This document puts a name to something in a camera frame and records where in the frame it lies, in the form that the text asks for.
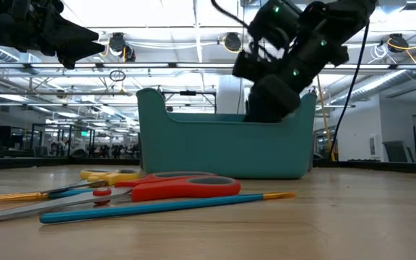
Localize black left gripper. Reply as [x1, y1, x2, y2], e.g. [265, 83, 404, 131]
[0, 0, 105, 70]

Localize yellow handled scissors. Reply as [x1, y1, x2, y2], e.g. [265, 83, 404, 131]
[41, 168, 144, 195]

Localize teal plastic bin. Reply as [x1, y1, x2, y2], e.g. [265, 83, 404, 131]
[136, 87, 318, 181]

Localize grey background chair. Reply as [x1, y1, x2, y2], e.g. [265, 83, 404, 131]
[383, 140, 414, 163]

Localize blue pencils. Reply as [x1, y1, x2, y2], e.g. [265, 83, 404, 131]
[0, 187, 98, 204]

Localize black ceiling cable reel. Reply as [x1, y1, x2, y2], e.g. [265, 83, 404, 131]
[223, 32, 243, 53]
[107, 32, 137, 63]
[388, 32, 410, 54]

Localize yellow cable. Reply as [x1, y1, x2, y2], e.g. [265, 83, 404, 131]
[315, 74, 336, 163]

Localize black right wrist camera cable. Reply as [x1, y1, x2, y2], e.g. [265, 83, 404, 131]
[329, 21, 372, 159]

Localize black background rig frame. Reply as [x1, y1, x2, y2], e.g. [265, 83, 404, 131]
[158, 90, 218, 116]

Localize black aluminium table frame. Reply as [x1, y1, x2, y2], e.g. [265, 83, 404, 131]
[0, 155, 416, 173]

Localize red handled scissors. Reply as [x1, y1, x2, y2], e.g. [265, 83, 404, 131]
[0, 170, 242, 225]

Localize teal handle paintbrush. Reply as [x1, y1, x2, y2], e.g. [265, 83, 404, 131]
[40, 191, 297, 225]

